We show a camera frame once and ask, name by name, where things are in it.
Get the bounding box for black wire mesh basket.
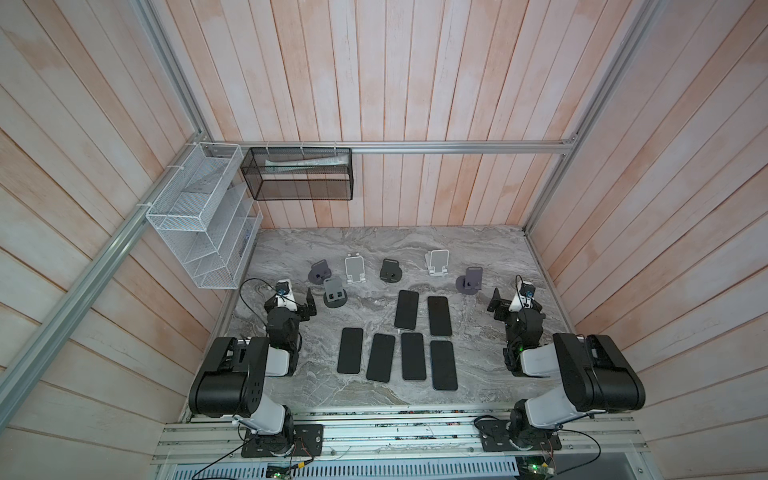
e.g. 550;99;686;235
240;146;355;202

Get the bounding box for reflective black phone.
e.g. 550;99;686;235
427;296;452;336

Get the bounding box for white folding phone stand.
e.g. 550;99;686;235
344;254;366;284

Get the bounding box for white wire mesh shelf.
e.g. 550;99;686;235
146;142;263;290

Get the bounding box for back centre phone stand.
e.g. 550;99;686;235
379;258;403;283

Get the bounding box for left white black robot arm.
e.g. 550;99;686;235
188;280;317;442

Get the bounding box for dark round stand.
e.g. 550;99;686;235
323;276;348;309

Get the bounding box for far right phone stand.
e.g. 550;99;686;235
455;266;483;295

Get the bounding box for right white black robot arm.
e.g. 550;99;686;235
487;283;646;443

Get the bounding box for aluminium front rail frame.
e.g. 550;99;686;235
151;404;656;479

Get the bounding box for round black phone stand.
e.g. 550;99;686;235
308;259;332;285

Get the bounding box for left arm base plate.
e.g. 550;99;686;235
241;424;324;458

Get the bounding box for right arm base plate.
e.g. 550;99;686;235
473;415;562;452

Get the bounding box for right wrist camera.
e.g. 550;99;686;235
509;277;535;312

